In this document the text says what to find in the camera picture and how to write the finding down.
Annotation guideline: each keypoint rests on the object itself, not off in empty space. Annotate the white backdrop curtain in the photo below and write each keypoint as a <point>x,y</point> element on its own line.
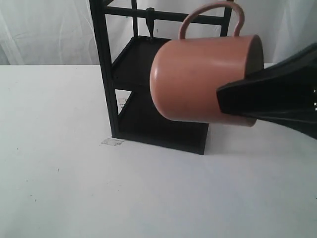
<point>61,31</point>

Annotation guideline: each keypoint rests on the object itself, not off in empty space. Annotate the pink ceramic mug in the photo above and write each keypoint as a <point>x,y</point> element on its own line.
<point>186,73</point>

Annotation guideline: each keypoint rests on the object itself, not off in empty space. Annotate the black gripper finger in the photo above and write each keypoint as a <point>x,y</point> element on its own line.
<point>303,58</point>
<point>287,98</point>

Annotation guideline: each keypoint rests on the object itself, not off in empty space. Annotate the clear tape piece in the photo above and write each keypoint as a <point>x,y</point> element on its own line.
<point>112,142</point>

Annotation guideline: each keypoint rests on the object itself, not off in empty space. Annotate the black two-tier shelf rack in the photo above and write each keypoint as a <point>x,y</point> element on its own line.
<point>131,112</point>

